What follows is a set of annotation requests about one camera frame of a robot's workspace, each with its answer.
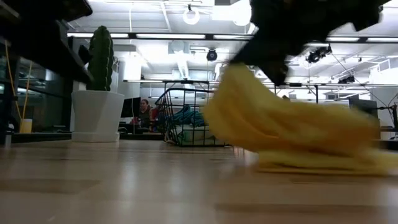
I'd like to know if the yellow extension cable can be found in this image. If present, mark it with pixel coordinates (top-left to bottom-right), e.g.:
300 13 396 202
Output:
4 39 34 122

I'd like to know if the green microfiber towel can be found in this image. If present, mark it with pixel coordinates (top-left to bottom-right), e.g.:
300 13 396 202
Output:
172 123 223 146

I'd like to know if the yellow microfiber towel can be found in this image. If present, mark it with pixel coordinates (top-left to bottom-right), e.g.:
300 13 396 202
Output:
201 63 398 177

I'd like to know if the black computer monitor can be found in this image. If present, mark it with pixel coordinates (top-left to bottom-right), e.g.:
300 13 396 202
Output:
348 94 380 121
120 96 142 118

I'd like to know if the person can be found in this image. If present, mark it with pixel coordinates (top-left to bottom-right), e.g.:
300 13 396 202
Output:
133 98 155 129

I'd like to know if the white hexagonal plant pot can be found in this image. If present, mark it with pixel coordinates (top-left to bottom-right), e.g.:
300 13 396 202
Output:
70 90 126 143

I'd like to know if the black wire basket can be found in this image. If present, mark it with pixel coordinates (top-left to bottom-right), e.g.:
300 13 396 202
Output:
154 88 231 147

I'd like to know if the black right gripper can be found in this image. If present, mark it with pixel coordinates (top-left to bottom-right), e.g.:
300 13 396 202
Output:
229 0 391 86

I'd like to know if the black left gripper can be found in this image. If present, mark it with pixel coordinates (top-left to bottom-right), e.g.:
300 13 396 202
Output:
0 0 95 84

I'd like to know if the pale yellow cup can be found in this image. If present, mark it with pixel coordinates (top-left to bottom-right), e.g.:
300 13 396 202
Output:
19 118 34 134

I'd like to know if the black background frame rig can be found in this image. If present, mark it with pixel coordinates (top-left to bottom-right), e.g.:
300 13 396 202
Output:
273 82 320 105

